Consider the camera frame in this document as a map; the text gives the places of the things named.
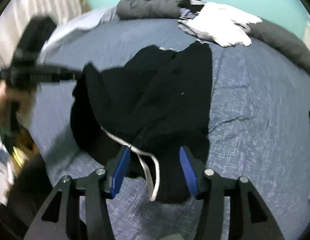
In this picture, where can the pile of white clothes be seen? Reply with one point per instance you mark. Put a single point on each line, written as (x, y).
(220, 23)

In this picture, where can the person's left hand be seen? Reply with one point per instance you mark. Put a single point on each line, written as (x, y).
(25, 99)

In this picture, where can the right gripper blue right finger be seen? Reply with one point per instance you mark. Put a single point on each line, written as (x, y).
(250, 218)

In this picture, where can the blue-grey bed sheet mattress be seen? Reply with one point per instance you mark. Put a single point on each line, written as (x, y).
(259, 127)

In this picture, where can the light grey silky blanket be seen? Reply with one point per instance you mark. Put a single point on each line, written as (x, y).
(67, 32)

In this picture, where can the black sweater with white trim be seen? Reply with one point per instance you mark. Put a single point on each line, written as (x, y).
(158, 102)

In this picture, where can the dark grey rolled duvet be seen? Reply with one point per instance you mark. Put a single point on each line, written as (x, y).
(270, 33)

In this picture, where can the striped curtain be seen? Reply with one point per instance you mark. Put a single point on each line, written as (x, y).
(15, 16)

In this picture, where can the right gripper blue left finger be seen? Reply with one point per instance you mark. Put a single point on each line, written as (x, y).
(77, 208)

